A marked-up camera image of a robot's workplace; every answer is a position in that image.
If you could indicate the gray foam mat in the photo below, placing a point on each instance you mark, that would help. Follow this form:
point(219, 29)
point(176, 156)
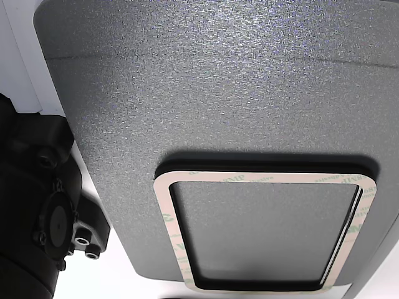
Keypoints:
point(199, 102)

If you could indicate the black frame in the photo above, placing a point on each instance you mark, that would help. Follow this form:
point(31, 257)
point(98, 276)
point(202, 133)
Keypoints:
point(249, 166)

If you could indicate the frame with 3M liner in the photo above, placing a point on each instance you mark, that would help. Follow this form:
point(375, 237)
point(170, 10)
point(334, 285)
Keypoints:
point(162, 199)

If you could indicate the white rail profile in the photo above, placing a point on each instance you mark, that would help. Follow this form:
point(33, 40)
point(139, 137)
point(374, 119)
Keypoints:
point(18, 46)

